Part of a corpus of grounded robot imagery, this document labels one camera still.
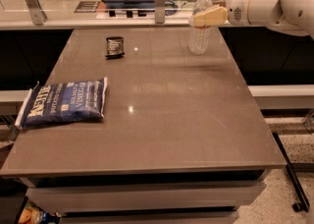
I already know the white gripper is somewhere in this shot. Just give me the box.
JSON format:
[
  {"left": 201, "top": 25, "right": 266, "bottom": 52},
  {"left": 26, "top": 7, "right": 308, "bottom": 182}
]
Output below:
[{"left": 188, "top": 0, "right": 250, "bottom": 28}]

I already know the clear plastic water bottle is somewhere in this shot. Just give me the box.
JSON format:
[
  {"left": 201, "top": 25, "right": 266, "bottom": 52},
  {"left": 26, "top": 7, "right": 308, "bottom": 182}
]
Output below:
[{"left": 188, "top": 0, "right": 213, "bottom": 55}]

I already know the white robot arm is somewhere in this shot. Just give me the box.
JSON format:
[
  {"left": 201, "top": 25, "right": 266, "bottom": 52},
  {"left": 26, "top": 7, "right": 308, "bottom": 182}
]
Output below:
[{"left": 188, "top": 0, "right": 314, "bottom": 37}]

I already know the blue Kettle chip bag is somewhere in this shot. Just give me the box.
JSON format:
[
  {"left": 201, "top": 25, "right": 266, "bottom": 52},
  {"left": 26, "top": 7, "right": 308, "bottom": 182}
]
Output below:
[{"left": 15, "top": 77, "right": 108, "bottom": 129}]

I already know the grey upper drawer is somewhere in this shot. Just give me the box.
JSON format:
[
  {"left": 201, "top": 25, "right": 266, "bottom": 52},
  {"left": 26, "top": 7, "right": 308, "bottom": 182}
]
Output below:
[{"left": 26, "top": 181, "right": 266, "bottom": 213}]

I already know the grey drawer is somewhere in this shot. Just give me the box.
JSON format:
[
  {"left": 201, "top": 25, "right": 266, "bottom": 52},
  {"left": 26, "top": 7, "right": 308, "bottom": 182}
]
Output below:
[
  {"left": 26, "top": 181, "right": 266, "bottom": 213},
  {"left": 60, "top": 211, "right": 238, "bottom": 224}
]

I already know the grey lower drawer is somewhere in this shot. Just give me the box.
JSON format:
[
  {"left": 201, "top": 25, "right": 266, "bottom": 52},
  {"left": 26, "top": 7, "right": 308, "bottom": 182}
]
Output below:
[{"left": 60, "top": 211, "right": 238, "bottom": 224}]

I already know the black floor bar with wheel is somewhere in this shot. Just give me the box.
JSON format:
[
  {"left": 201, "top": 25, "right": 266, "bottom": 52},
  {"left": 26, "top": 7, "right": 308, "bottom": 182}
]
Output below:
[{"left": 273, "top": 133, "right": 310, "bottom": 212}]

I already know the colourful snack box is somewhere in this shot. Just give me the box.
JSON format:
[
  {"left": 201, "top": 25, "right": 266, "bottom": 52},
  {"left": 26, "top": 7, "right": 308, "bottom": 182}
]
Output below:
[{"left": 17, "top": 199, "right": 61, "bottom": 224}]

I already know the left metal glass post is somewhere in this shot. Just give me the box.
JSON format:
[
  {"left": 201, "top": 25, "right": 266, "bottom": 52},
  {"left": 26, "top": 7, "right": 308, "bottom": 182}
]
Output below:
[{"left": 25, "top": 0, "right": 47, "bottom": 26}]

